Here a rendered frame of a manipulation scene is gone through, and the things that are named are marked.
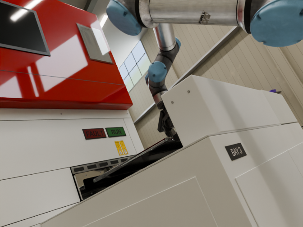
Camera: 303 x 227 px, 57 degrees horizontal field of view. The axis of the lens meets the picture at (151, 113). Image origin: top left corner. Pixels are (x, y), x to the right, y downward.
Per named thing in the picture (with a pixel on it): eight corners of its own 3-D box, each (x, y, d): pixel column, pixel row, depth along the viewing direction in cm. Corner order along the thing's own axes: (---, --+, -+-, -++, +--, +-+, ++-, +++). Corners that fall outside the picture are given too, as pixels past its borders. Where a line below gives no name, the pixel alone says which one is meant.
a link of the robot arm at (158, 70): (155, 50, 113) (155, 63, 124) (144, 73, 110) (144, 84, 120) (173, 57, 112) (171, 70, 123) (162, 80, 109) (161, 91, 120)
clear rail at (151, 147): (92, 183, 101) (91, 179, 102) (95, 183, 102) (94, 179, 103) (167, 141, 82) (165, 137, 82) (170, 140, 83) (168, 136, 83)
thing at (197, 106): (184, 151, 61) (159, 95, 64) (257, 134, 105) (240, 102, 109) (220, 132, 56) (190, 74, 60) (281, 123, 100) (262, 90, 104)
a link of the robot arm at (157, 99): (150, 100, 125) (166, 97, 129) (154, 109, 124) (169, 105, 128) (156, 92, 119) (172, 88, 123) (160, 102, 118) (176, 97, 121)
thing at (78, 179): (80, 201, 98) (72, 175, 101) (153, 177, 133) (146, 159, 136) (83, 199, 97) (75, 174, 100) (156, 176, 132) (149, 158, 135)
